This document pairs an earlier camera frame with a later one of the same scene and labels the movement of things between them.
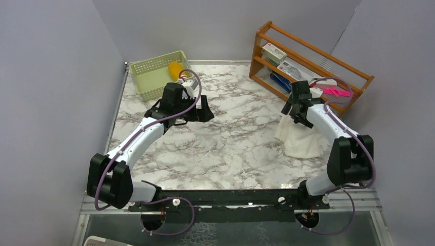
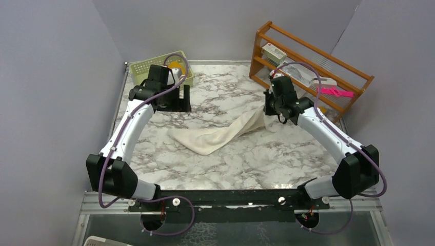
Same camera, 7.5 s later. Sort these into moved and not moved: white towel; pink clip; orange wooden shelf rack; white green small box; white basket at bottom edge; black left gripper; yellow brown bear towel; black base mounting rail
Moved: white towel; black left gripper
Not moved: white basket at bottom edge; pink clip; yellow brown bear towel; orange wooden shelf rack; black base mounting rail; white green small box
